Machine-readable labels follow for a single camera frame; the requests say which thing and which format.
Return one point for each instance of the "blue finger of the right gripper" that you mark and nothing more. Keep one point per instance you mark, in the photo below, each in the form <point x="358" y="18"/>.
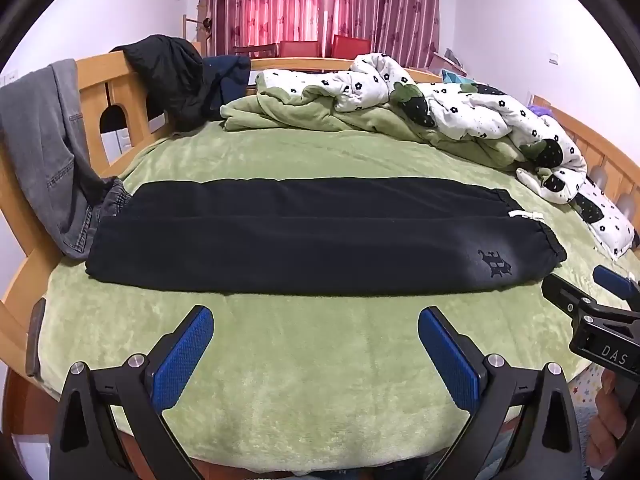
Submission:
<point x="620" y="286"/>
<point x="569" y="299"/>

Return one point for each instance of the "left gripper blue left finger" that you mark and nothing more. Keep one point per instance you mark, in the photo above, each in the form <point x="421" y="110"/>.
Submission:
<point x="174" y="358"/>

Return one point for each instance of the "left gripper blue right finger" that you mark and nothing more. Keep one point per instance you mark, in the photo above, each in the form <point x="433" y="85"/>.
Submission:
<point x="458" y="361"/>

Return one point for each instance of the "black pants with white stripe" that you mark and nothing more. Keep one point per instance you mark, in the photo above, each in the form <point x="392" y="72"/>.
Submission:
<point x="323" y="237"/>

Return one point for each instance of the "person's right hand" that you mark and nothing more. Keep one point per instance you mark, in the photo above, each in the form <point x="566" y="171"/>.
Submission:
<point x="606" y="427"/>

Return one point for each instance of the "star patterned fabric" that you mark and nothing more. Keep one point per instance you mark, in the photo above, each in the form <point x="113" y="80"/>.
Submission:
<point x="584" y="388"/>

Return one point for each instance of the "green plush bed sheet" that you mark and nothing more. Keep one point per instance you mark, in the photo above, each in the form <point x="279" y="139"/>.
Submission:
<point x="302" y="384"/>

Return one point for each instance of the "grey jeans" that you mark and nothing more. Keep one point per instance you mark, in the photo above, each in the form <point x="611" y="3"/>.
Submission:
<point x="43" y="130"/>

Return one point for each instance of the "green plush blanket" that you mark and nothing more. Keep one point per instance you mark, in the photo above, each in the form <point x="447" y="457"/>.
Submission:
<point x="273" y="109"/>

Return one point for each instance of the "black jacket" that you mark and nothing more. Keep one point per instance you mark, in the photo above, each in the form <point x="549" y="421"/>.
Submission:
<point x="177" y="78"/>

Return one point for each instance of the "navy blue garment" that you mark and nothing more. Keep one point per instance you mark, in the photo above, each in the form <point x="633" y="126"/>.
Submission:
<point x="228" y="78"/>

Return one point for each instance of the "white floral quilt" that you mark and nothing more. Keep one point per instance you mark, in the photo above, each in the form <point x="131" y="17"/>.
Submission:
<point x="549" y="161"/>

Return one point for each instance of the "wooden coat rack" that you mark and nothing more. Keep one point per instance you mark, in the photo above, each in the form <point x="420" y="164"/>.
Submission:
<point x="198" y="32"/>

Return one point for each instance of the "red chair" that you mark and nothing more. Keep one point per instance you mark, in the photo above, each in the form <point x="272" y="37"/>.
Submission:
<point x="348" y="48"/>

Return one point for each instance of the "red patterned curtain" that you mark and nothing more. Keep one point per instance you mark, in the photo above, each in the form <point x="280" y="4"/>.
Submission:
<point x="407" y="30"/>

